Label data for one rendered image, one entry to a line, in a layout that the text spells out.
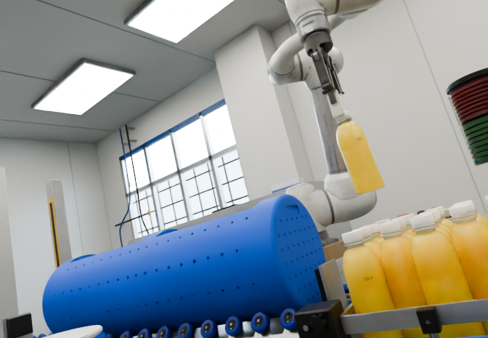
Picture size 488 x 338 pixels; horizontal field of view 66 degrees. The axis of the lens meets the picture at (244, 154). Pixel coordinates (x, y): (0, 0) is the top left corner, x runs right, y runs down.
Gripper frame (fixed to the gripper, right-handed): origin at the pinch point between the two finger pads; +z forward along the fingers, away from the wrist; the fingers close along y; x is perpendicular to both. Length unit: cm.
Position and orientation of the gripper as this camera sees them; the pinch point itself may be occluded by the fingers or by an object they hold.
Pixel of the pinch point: (338, 106)
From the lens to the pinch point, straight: 102.7
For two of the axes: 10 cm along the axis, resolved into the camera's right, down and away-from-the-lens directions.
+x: 8.2, -3.2, -4.7
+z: 2.4, 9.5, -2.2
